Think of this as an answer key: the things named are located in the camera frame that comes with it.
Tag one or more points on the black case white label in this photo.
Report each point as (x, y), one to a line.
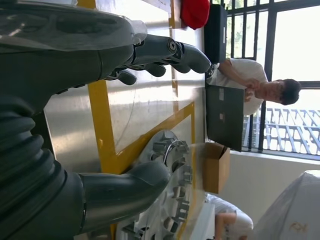
(215, 33)

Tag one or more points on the black window frame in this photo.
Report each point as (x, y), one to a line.
(271, 39)

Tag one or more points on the white table metal legs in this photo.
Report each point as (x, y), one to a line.
(69, 132)

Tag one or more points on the dark grey laptop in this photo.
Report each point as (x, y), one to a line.
(225, 116)

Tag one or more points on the brown cardboard box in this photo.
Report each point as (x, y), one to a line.
(215, 169)

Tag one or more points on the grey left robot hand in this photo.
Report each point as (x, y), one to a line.
(50, 49)

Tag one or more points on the silver wheel hubcap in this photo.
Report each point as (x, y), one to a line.
(175, 198)

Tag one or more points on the red cap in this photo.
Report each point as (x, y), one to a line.
(195, 13)

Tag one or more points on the person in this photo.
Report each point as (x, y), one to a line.
(232, 215)
(247, 71)

